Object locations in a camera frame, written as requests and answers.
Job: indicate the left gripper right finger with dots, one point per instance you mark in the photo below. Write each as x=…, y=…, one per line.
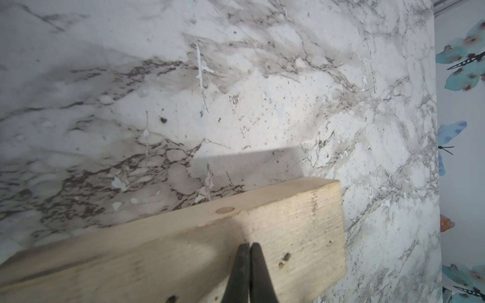
x=261, y=287

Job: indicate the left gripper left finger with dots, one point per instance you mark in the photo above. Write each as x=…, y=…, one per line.
x=237, y=290

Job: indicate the wooden block with nails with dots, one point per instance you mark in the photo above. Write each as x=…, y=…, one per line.
x=187, y=255

